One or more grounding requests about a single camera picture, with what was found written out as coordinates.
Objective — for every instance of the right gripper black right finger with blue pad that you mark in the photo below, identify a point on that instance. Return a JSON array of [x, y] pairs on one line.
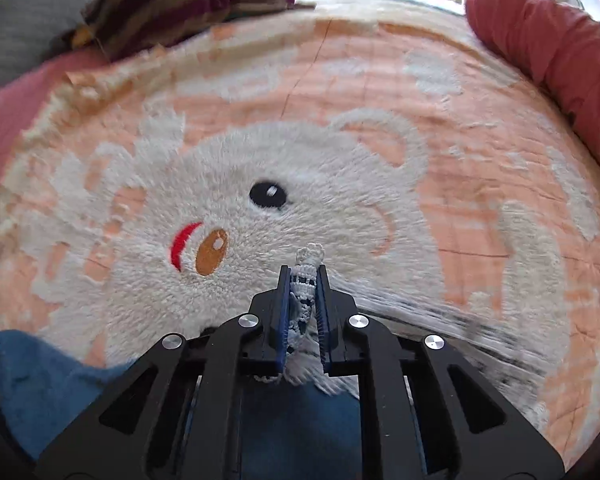
[[425, 411]]

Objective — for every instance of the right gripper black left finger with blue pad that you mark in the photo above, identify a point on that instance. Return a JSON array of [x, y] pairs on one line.
[[174, 413]]

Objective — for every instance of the blue denim pants lace trim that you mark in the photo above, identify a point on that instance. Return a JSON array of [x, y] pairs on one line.
[[300, 423]]

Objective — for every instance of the orange bear pattern blanket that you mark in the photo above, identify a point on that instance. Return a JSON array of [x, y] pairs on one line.
[[447, 192]]

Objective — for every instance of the pink pillow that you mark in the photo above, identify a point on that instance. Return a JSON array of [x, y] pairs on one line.
[[21, 99]]

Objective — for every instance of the red rolled bolster pillow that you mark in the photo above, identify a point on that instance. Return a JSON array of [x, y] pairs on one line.
[[557, 46]]

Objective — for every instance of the purple striped pillow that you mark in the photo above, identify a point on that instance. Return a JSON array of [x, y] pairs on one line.
[[123, 27]]

